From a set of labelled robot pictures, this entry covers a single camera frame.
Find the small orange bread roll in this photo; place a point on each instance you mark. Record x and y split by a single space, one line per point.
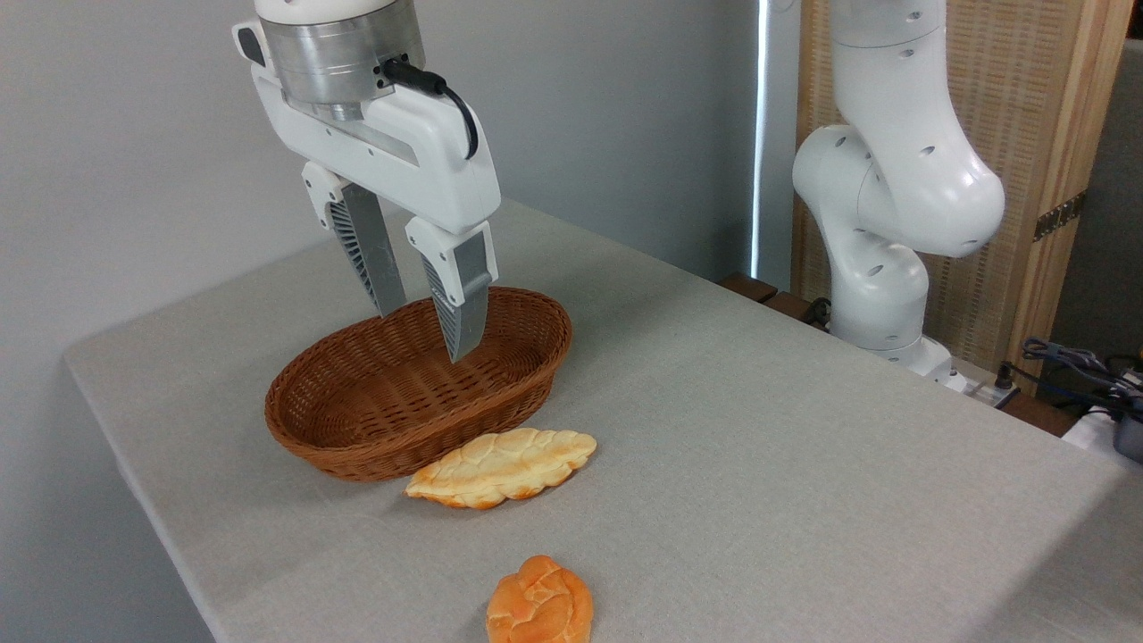
540 607

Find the metal screen hinge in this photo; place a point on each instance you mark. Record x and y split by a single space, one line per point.
1059 216

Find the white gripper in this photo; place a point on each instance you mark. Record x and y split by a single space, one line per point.
429 161

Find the grey box device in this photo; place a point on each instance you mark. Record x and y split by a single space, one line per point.
1130 438

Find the brown wicker basket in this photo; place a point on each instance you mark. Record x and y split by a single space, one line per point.
357 420

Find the long pale braided bread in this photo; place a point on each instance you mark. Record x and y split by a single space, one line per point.
500 469

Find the grey tablecloth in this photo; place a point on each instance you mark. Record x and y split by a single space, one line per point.
759 464

